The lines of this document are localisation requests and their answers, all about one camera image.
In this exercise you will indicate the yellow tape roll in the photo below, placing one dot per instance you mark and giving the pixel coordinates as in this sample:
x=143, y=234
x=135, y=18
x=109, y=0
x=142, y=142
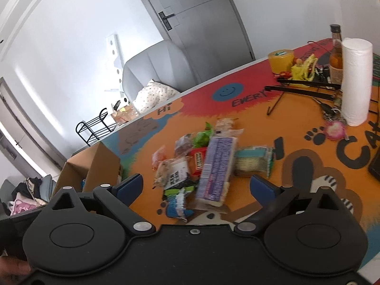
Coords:
x=280, y=61

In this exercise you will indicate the bunch of keys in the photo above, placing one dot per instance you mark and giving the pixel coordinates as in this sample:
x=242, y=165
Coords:
x=328, y=111

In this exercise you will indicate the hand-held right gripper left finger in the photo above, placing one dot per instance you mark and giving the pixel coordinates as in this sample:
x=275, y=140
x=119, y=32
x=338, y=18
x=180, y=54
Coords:
x=130, y=187

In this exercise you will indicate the white pegboard panel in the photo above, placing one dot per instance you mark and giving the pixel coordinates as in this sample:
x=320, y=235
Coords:
x=112, y=44

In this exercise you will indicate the colourful printed table mat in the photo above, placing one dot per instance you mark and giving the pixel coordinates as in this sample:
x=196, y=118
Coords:
x=297, y=130

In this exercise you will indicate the green black snack packet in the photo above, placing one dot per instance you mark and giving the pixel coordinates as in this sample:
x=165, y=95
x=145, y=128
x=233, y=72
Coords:
x=178, y=190

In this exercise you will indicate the small black device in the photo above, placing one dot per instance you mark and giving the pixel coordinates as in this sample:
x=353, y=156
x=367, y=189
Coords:
x=116, y=105

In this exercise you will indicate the small red object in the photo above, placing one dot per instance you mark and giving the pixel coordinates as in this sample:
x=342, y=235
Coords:
x=285, y=73

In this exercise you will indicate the glass bottle with orange liquid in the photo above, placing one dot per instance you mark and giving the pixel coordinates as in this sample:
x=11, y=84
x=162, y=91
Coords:
x=336, y=59

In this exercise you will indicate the brown snack packet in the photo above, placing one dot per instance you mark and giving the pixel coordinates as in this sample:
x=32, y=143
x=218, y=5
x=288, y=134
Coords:
x=184, y=145

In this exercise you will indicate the blue snack packet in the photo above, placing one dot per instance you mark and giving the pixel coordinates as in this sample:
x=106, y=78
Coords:
x=175, y=209

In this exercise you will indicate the teal snack packet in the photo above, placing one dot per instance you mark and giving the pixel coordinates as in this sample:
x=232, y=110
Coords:
x=252, y=160

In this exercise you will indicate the brown cardboard box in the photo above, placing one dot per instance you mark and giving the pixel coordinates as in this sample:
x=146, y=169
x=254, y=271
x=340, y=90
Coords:
x=98, y=163

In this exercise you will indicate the long pale purple snack packet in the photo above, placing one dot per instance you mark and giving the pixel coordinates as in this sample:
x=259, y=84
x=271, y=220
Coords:
x=215, y=166

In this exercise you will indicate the beige open door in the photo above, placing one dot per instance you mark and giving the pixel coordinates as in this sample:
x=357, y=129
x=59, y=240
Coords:
x=26, y=130

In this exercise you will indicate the black flat device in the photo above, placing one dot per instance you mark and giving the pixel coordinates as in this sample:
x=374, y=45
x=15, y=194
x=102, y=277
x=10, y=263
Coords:
x=374, y=167

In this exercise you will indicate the black shoe rack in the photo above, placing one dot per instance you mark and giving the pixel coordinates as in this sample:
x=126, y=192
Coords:
x=100, y=118

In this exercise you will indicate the beige biscuit snack packet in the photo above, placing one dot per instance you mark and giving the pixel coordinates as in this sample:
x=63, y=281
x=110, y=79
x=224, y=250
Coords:
x=227, y=126

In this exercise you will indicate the orange plastic bag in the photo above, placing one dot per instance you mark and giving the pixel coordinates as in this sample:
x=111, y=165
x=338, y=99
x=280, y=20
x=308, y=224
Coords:
x=126, y=114

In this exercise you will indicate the person's left hand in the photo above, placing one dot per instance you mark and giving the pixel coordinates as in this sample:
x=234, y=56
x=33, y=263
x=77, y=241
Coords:
x=12, y=266

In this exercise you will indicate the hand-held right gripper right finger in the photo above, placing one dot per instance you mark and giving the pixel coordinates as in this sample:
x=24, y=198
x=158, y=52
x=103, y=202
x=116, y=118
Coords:
x=262, y=189

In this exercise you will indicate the pile of dark clothes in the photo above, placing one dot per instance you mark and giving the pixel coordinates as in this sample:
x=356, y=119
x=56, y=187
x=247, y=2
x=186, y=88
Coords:
x=29, y=188

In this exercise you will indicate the grey upholstered chair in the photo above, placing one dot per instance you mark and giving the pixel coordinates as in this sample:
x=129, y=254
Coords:
x=160, y=65

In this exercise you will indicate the white paper towel roll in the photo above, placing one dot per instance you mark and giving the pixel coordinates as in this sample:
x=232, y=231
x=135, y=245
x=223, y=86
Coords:
x=356, y=80

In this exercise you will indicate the yellow plastic toy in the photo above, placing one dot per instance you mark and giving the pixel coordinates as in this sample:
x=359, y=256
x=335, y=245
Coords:
x=299, y=69

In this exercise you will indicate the black white label snack packet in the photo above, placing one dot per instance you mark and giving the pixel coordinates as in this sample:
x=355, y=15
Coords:
x=176, y=175

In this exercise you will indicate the red white snack packet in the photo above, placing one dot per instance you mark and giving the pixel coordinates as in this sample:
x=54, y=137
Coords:
x=158, y=157

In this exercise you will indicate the pink printed bag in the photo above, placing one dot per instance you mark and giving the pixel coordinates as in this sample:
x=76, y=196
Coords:
x=20, y=206

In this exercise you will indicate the grey door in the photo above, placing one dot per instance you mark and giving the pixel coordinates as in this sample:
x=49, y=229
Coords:
x=202, y=20

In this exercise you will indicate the white dotted pillow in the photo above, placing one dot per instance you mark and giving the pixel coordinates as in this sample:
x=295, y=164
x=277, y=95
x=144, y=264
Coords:
x=151, y=95

